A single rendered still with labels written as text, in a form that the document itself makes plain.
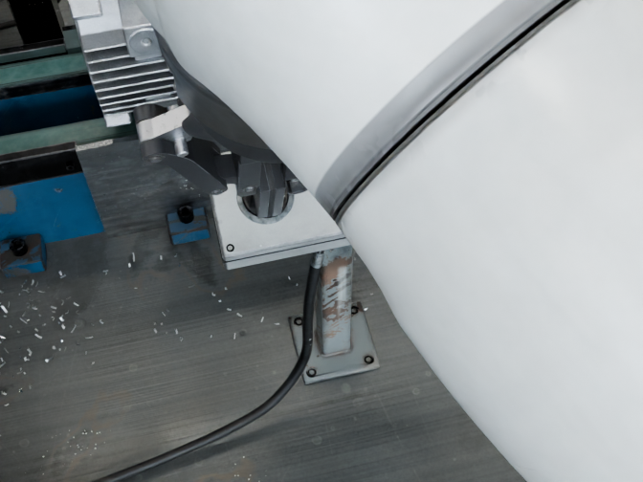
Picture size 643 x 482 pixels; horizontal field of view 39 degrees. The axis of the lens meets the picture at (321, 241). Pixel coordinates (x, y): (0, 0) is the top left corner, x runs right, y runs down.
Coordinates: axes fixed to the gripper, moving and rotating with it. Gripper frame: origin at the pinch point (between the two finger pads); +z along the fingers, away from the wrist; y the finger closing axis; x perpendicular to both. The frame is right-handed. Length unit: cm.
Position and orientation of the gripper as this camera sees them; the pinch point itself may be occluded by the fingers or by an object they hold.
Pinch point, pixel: (266, 181)
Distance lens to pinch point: 54.9
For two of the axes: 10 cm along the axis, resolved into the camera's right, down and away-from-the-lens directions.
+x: 2.2, 9.6, -1.7
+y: -9.7, 2.0, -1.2
